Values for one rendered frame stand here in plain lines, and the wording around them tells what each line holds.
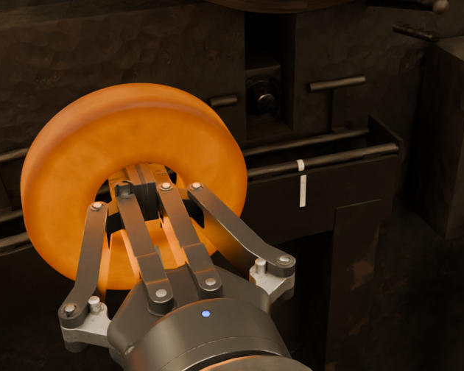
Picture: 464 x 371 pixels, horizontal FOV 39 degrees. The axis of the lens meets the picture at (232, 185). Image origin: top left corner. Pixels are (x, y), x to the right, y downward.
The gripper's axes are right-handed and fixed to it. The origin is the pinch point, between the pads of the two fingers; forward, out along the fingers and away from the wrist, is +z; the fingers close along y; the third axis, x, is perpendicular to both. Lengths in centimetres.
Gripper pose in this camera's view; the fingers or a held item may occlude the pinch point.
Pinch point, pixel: (135, 174)
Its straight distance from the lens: 45.5
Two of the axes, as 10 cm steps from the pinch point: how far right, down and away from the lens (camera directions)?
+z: -3.1, -5.4, 7.8
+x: -0.1, -8.2, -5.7
